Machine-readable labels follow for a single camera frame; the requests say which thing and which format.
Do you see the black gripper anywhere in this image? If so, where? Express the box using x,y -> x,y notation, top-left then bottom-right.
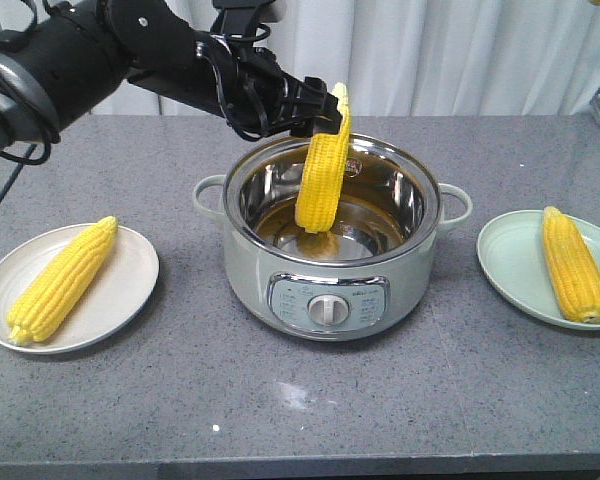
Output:
195,34 -> 343,141

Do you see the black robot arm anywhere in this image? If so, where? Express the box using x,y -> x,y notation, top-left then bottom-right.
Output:
0,1 -> 341,158

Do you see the grey curtain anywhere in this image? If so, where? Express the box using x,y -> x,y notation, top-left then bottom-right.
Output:
0,0 -> 600,118

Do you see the green electric cooking pot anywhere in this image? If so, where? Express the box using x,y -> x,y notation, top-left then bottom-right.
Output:
192,134 -> 473,341

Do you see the green plate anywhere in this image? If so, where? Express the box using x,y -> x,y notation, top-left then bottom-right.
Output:
476,210 -> 600,331

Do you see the beige plate left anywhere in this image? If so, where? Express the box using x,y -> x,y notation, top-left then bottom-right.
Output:
0,223 -> 159,355

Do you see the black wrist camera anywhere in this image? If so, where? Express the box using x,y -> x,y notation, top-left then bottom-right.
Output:
210,0 -> 286,43

